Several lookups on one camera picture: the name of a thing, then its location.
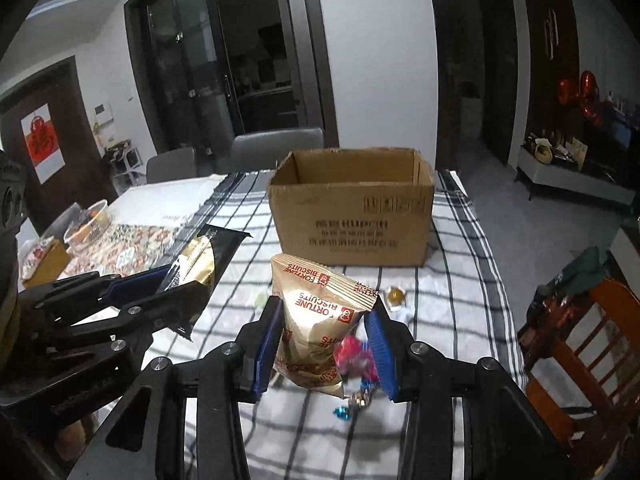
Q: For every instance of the grey chair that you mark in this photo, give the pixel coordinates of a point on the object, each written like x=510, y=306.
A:
x=266, y=149
x=173, y=165

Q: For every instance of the brown cardboard box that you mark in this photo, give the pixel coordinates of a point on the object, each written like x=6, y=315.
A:
x=354, y=206

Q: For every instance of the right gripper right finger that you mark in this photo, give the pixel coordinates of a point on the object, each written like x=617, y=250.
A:
x=504, y=437

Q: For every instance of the patterned table runner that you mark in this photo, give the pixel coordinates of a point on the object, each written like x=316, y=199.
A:
x=124, y=250

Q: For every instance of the pink snack packet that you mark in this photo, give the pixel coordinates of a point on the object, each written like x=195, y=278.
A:
x=353, y=358

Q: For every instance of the green cloth on chair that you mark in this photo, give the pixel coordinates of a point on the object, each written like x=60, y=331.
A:
x=583, y=273

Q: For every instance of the blue foil candy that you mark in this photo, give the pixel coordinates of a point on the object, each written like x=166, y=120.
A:
x=356, y=403

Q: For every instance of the red fu poster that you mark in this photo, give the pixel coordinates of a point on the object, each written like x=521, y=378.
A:
x=42, y=143

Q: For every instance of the white tv bench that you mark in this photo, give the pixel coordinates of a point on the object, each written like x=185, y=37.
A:
x=542, y=178

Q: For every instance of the glass fruit bowl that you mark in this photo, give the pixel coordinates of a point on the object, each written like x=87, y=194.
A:
x=88, y=227

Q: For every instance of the grey chair far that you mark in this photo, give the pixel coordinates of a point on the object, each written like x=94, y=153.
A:
x=173, y=165

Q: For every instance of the red wooden chair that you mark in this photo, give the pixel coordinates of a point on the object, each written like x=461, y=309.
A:
x=594, y=338

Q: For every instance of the gold fortune biscuits bag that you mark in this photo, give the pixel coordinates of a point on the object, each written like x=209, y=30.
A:
x=320, y=308

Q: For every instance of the red foil balloons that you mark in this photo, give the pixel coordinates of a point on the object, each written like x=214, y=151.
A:
x=585, y=93

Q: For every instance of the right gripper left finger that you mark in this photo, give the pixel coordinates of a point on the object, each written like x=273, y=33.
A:
x=143, y=436

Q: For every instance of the grey chair near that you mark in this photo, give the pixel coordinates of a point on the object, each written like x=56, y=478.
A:
x=266, y=149

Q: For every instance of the black gold snack packet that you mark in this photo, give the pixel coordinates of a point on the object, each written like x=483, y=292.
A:
x=204, y=258

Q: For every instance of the white table mat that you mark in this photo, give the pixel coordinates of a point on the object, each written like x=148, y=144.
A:
x=179, y=204

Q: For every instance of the glass sliding door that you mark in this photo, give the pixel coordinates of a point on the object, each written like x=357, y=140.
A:
x=208, y=72

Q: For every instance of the white shoe rack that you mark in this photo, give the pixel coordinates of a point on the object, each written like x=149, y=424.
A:
x=124, y=166

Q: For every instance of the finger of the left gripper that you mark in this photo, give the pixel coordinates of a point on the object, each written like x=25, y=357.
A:
x=80, y=333
x=93, y=289

